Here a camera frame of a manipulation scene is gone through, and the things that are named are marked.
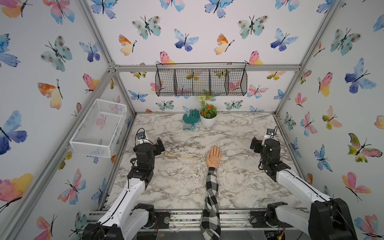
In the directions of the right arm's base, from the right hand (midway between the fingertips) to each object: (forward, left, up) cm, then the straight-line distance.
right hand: (264, 137), depth 84 cm
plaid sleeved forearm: (-41, +29, -11) cm, 52 cm away
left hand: (-6, +62, +2) cm, 62 cm away
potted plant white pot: (+20, +31, -4) cm, 38 cm away
